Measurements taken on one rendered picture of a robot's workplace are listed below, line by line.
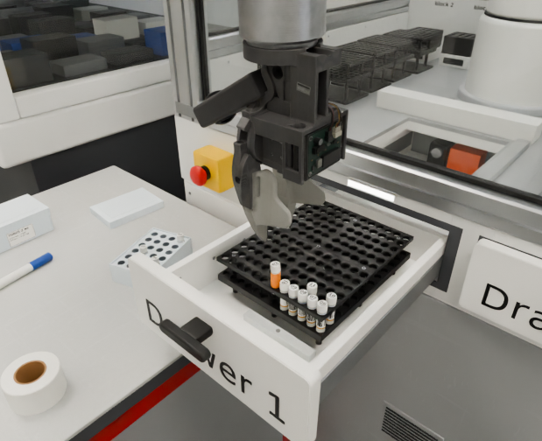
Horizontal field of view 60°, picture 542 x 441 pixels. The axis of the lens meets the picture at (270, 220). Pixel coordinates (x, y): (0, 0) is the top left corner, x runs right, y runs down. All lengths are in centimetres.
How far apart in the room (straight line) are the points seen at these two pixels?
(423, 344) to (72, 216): 73
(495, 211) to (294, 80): 34
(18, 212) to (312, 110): 72
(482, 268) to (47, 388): 58
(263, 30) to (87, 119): 94
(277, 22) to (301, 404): 34
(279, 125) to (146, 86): 99
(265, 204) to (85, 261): 51
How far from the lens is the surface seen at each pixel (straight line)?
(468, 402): 87
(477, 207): 67
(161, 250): 86
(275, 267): 56
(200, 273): 67
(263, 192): 48
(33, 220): 101
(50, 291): 88
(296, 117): 43
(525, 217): 65
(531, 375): 78
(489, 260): 68
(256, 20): 41
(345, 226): 71
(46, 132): 126
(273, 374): 49
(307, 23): 41
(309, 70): 41
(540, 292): 68
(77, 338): 77
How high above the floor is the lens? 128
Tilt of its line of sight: 32 degrees down
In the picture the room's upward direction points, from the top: straight up
